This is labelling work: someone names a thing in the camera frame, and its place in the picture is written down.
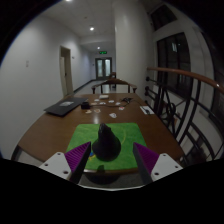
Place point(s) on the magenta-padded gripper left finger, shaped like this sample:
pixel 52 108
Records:
pixel 56 165

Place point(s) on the black railing with wooden handrail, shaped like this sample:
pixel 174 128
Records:
pixel 186 74

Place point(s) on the black closed laptop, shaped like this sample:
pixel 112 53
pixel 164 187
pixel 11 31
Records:
pixel 65 106

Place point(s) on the side door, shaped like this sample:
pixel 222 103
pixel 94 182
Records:
pixel 67 71

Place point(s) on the distant wooden chair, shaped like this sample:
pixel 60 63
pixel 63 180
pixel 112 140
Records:
pixel 113 75

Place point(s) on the small white box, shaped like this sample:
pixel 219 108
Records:
pixel 103 96

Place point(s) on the small white tag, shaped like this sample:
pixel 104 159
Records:
pixel 118 103
pixel 102 103
pixel 113 115
pixel 111 101
pixel 97 100

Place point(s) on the red and white tag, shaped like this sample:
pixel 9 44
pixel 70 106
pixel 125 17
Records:
pixel 121 108

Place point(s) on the green exit sign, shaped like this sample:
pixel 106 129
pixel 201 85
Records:
pixel 103 52

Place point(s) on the wooden armchair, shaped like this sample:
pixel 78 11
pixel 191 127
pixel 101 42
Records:
pixel 114 81

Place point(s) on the beige and red tag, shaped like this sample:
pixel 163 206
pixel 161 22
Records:
pixel 97 110

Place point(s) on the glass double door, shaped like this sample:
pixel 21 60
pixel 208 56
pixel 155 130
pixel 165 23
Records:
pixel 103 68

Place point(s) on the green mouse pad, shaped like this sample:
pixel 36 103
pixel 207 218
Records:
pixel 131 133

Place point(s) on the black vertical computer mouse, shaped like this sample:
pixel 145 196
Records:
pixel 106 146

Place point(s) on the dark window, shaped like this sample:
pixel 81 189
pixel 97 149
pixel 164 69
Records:
pixel 173 65

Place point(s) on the black key bundle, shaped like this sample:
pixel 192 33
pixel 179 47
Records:
pixel 126 99

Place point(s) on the white paper card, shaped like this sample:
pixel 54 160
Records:
pixel 147 110

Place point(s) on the small beige tag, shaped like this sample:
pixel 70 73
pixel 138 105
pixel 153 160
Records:
pixel 88 111

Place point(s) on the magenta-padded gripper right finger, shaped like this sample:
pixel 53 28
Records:
pixel 165 166

